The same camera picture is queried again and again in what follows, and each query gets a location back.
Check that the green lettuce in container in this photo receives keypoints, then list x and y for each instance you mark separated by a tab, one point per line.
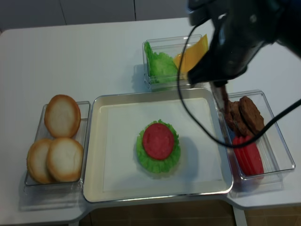
161	66

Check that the clear lettuce cheese container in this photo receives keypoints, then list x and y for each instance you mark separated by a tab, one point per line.
172	47

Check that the red tomato slice on tray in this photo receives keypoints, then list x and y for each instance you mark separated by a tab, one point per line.
158	141

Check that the front bun half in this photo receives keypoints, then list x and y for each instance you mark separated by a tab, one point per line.
64	159

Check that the clear patty tomato container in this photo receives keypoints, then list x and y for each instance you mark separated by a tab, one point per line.
275	155

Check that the green lettuce leaf on tray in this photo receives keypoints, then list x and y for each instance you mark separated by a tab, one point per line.
158	166

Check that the left hidden bun half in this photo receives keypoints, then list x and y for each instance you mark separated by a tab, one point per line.
36	162

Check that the white serving tray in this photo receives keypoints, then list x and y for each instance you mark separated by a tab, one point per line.
93	190

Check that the left red tomato slice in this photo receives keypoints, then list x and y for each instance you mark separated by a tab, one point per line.
240	155

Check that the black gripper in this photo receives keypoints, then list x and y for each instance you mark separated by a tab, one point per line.
241	29

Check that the flat yellow cheese slice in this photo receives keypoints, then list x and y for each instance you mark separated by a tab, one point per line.
184	67

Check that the right red tomato slice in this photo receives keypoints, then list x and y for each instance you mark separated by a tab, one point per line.
254	158

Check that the middle red tomato slice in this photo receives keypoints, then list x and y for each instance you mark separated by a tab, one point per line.
247	164

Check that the clear bun container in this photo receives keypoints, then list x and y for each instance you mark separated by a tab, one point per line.
82	136

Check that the upright yellow cheese slice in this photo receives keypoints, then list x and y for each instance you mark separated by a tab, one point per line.
194	54

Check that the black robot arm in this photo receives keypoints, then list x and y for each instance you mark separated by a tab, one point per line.
288	31

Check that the upper bun half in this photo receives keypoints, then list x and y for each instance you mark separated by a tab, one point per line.
62	116

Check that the white paper liner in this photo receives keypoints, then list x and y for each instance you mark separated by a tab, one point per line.
199	167

